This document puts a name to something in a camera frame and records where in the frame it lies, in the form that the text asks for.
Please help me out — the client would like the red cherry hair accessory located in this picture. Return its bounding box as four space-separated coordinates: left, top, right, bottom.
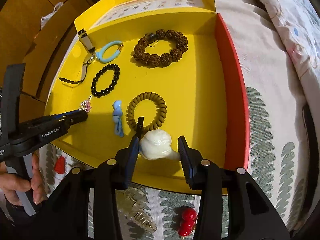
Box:
177 207 198 239

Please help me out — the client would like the brown spiral hair tie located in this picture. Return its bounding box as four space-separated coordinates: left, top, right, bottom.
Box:
125 91 168 132

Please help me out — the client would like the leaf patterned bed sheet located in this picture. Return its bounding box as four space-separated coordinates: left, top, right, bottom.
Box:
40 0 310 239

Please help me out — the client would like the black bead bracelet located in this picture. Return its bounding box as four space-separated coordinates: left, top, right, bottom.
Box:
90 63 121 99

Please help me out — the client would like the red santa hat hair clip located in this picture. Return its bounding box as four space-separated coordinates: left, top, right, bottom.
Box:
54 155 66 174

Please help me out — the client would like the white bow hair clip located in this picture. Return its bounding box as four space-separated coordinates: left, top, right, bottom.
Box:
135 124 181 161

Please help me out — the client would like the blue star heart hair clip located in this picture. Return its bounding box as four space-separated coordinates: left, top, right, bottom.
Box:
112 100 124 138

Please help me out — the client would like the clear plastic claw clip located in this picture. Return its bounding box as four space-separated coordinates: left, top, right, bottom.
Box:
116 187 157 233

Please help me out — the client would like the light blue bracelet ring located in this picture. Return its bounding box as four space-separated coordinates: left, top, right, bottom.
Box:
95 40 124 64

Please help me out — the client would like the brown rudraksha bead bracelet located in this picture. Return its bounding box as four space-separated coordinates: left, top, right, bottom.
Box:
132 29 189 68

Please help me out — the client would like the white plastic bag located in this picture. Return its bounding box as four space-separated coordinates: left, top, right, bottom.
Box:
40 2 63 30

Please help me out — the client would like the pink crystal hair pin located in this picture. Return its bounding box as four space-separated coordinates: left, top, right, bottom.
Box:
79 95 92 113

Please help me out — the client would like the yellow cardboard box tray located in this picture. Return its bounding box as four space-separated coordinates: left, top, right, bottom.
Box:
44 0 251 196

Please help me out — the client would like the printed instruction sheet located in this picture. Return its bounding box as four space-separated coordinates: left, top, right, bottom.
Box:
91 0 204 28

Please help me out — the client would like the person's left hand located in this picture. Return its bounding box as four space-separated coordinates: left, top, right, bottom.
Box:
1 151 47 206

